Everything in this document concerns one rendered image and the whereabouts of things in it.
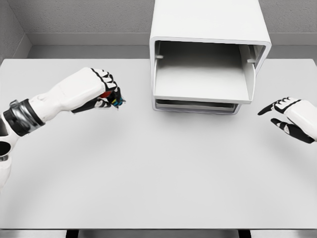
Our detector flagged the white tabletop storage cabinet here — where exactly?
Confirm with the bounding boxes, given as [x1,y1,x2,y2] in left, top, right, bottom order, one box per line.
[149,0,272,115]

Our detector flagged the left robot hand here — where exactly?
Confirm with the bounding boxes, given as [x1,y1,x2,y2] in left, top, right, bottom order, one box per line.
[55,67,124,115]

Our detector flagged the black load switch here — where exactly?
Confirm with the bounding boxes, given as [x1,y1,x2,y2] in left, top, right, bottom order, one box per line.
[100,87,127,111]

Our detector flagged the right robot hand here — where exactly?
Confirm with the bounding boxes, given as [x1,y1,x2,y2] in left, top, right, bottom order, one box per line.
[257,97,317,144]

